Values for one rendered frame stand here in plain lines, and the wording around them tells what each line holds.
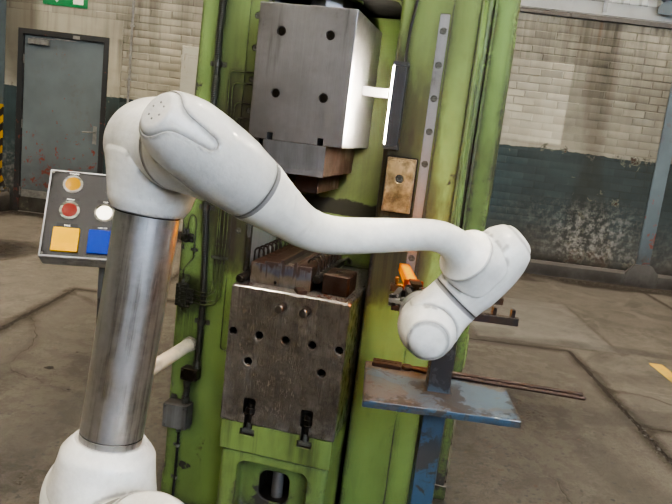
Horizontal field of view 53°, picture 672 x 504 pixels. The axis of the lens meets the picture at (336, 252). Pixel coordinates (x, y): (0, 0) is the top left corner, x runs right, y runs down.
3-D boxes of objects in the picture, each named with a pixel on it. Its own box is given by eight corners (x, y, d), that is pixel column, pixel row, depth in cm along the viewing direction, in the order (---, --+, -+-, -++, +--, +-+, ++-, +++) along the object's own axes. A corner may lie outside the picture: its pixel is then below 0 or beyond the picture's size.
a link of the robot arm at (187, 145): (296, 153, 94) (247, 144, 104) (201, 66, 82) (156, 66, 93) (246, 232, 91) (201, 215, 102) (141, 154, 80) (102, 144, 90)
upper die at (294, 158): (322, 178, 203) (326, 146, 201) (260, 169, 207) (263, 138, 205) (351, 173, 243) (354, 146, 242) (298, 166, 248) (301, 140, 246)
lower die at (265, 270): (309, 291, 209) (312, 265, 208) (249, 281, 213) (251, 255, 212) (339, 268, 250) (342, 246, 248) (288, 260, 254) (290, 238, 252)
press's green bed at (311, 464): (316, 576, 217) (332, 442, 209) (209, 548, 225) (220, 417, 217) (351, 492, 271) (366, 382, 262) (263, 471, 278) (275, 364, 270)
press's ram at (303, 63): (370, 152, 199) (387, 11, 191) (247, 136, 206) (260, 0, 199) (391, 151, 239) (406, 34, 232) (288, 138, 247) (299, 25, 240)
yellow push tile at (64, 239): (77, 252, 198) (79, 227, 200) (49, 250, 196) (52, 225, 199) (77, 254, 199) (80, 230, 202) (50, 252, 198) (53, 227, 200)
